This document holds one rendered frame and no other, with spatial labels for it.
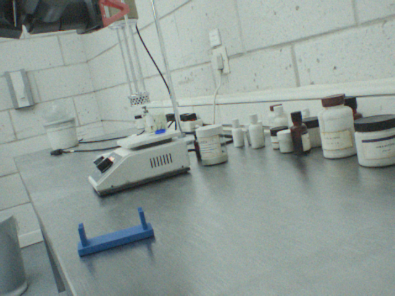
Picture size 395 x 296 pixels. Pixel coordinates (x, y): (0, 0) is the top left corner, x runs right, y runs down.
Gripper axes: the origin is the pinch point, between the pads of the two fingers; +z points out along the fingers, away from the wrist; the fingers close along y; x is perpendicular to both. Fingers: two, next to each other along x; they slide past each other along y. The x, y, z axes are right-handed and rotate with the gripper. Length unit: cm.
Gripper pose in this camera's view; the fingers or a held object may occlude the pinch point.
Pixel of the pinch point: (124, 9)
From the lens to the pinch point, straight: 93.8
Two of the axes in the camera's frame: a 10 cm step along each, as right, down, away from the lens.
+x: 1.9, 9.6, 1.8
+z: 7.9, -2.6, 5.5
